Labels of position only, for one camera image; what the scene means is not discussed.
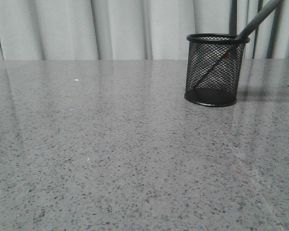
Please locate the grey orange handled scissors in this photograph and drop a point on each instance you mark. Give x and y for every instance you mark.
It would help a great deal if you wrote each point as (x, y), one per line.
(248, 29)

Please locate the black mesh pen bucket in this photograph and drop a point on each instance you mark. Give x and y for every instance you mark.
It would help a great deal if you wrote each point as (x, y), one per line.
(213, 69)

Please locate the white pleated curtain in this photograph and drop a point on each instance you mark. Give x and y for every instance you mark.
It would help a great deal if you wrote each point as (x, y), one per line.
(114, 29)

